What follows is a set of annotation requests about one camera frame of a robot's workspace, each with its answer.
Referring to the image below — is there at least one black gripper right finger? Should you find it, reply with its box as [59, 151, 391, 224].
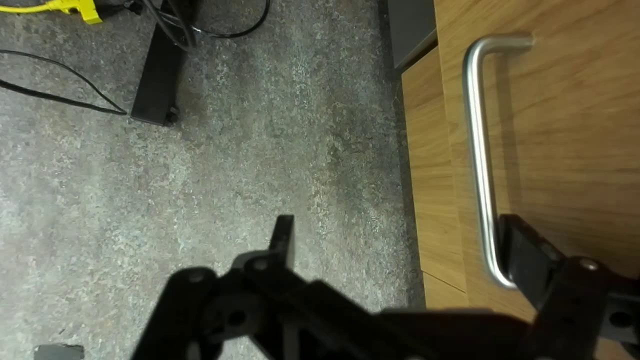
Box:
[497, 215, 566, 313]

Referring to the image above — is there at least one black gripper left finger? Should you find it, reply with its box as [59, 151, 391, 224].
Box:
[267, 215, 293, 264]

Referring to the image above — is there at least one wooden drawer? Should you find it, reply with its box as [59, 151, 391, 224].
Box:
[401, 50, 471, 308]
[433, 0, 640, 318]

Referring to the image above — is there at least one steel drawer handle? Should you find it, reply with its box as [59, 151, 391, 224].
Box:
[462, 32, 534, 291]

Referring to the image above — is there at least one lower wooden drawer front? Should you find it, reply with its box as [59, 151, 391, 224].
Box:
[401, 50, 471, 308]

